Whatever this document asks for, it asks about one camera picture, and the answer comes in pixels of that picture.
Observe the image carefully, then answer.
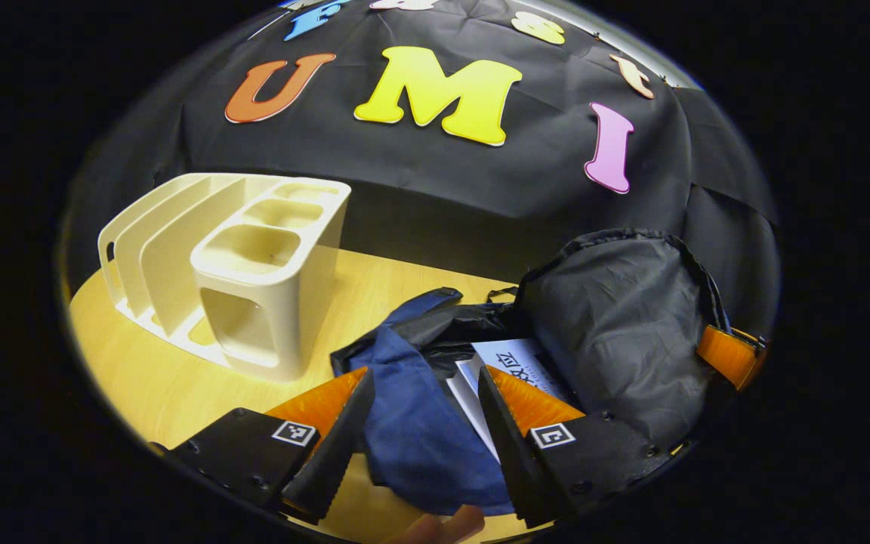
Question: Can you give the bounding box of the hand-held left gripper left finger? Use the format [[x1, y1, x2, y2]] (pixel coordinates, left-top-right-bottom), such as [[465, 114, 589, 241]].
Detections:
[[150, 367, 377, 524]]

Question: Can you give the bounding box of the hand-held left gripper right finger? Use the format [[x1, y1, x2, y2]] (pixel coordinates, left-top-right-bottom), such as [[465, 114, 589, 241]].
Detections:
[[477, 365, 674, 530]]

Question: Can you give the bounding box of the white spine book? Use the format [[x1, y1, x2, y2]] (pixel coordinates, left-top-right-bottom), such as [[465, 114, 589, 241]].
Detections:
[[446, 357, 502, 463]]

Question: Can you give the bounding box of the blue schoolbag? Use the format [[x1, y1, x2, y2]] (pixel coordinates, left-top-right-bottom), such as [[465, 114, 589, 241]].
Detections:
[[329, 229, 734, 517]]

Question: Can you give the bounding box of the blue spine book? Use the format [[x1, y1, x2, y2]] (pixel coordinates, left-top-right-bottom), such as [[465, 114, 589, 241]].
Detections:
[[471, 338, 583, 413]]

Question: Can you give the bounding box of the cream plastic bookshelf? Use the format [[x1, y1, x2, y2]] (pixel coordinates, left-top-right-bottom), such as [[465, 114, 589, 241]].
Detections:
[[97, 172, 353, 382]]

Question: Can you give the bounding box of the black backdrop cloth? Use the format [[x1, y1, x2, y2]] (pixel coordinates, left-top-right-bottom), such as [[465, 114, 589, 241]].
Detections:
[[65, 0, 779, 333]]

